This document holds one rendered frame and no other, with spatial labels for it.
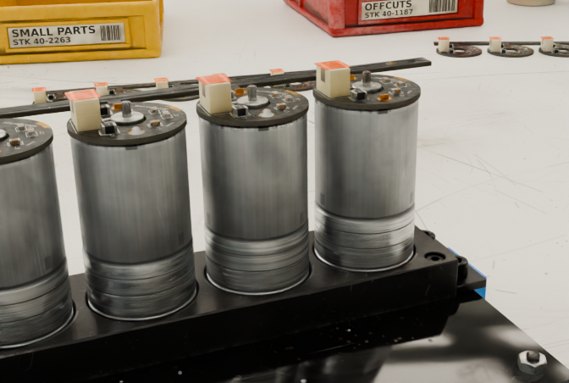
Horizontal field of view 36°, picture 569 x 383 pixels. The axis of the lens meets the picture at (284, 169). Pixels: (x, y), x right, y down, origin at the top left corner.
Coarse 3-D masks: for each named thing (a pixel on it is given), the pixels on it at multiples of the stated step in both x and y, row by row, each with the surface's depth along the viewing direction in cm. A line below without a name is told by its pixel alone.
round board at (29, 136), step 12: (0, 120) 19; (12, 120) 19; (24, 120) 19; (12, 132) 18; (24, 132) 18; (36, 132) 18; (48, 132) 18; (0, 144) 17; (12, 144) 17; (24, 144) 17; (36, 144) 17; (48, 144) 17; (0, 156) 17; (12, 156) 17; (24, 156) 17
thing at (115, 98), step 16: (368, 64) 22; (384, 64) 22; (400, 64) 22; (416, 64) 22; (240, 80) 21; (256, 80) 21; (272, 80) 21; (288, 80) 21; (304, 80) 21; (112, 96) 20; (128, 96) 20; (144, 96) 20; (160, 96) 20; (176, 96) 20; (0, 112) 19; (16, 112) 19; (32, 112) 19; (48, 112) 19
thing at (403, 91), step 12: (384, 84) 21; (396, 84) 21; (408, 84) 21; (324, 96) 20; (348, 96) 20; (360, 96) 20; (372, 96) 20; (396, 96) 20; (408, 96) 20; (420, 96) 20; (360, 108) 19; (372, 108) 19; (384, 108) 19
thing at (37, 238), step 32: (32, 160) 17; (0, 192) 17; (32, 192) 17; (0, 224) 17; (32, 224) 17; (0, 256) 17; (32, 256) 18; (64, 256) 19; (0, 288) 18; (32, 288) 18; (64, 288) 19; (0, 320) 18; (32, 320) 18; (64, 320) 19
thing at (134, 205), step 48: (96, 144) 18; (144, 144) 18; (96, 192) 18; (144, 192) 18; (96, 240) 18; (144, 240) 18; (192, 240) 20; (96, 288) 19; (144, 288) 19; (192, 288) 20
